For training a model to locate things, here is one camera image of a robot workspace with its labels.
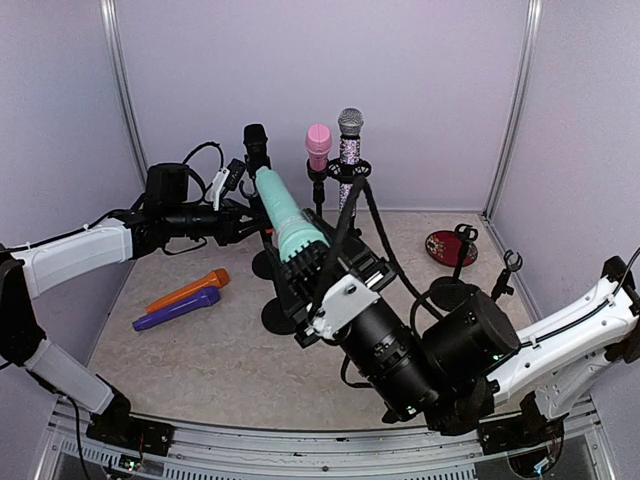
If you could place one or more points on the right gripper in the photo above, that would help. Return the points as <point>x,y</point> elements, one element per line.
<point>356,257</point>

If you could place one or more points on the left aluminium frame post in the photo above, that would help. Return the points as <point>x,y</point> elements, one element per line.
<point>110,22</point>

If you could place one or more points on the red patterned plate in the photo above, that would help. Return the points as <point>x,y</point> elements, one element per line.
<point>443,246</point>

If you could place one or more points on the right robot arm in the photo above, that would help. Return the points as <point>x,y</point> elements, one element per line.
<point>457,372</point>

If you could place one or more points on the silver glitter microphone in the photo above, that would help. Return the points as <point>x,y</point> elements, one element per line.
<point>350,123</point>

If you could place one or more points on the purple toy microphone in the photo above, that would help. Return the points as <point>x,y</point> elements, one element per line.
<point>205,297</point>

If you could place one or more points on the orange toy microphone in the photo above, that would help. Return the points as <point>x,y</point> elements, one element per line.
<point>217,278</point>

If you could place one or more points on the black tripod microphone stand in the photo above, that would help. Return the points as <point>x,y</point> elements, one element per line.
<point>345,174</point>

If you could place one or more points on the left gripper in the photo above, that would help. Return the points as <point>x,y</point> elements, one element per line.
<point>229,226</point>

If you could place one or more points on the aluminium frame post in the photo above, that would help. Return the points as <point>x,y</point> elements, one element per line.
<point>517,106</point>
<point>110,22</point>

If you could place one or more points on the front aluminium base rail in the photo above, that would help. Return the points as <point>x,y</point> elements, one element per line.
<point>200,451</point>

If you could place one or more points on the right aluminium frame post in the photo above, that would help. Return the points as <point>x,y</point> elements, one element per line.
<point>517,106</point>

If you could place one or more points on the black stand under pink microphone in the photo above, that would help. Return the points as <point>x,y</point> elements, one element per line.
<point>318,177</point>

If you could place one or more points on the pink toy microphone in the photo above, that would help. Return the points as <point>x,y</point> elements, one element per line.
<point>318,143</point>

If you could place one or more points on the mint green toy microphone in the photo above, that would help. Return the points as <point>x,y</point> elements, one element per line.
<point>293,231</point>

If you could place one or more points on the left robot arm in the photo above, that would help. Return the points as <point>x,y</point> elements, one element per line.
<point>162,212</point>

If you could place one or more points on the short black microphone stand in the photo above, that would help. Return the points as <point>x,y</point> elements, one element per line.
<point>447,292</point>

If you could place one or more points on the black wireless microphone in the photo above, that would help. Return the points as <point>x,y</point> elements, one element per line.
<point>255,141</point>

